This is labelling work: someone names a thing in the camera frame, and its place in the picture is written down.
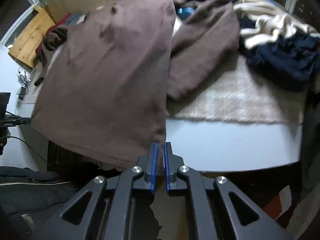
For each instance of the black jacket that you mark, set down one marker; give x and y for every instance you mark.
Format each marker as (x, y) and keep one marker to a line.
(30, 192)

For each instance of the grey folded garment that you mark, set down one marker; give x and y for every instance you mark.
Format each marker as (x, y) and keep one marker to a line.
(76, 18)

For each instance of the pine wood board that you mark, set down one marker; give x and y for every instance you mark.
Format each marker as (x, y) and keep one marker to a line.
(27, 40)

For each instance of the red folded garment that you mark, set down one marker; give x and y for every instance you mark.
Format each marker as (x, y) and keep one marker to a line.
(62, 20)

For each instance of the brown pants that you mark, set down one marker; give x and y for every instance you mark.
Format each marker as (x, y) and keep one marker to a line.
(105, 80)

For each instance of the navy garment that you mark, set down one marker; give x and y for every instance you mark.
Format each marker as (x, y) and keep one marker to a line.
(287, 57)

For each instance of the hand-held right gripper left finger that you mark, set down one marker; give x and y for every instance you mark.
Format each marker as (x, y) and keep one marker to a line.
(154, 160)

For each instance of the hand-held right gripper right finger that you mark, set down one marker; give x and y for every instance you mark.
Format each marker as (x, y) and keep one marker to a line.
(167, 160)

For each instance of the cream garment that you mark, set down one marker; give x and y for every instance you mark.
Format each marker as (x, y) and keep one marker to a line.
(272, 22)

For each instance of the blue garment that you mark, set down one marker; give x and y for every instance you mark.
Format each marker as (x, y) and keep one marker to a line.
(186, 12)

